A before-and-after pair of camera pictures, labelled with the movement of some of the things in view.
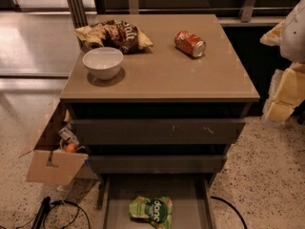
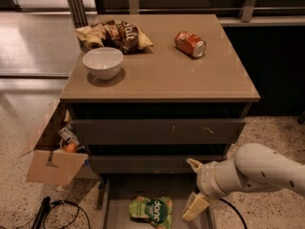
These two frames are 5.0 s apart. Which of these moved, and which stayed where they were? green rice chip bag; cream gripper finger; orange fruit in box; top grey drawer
Moved: cream gripper finger
Stayed: top grey drawer; green rice chip bag; orange fruit in box
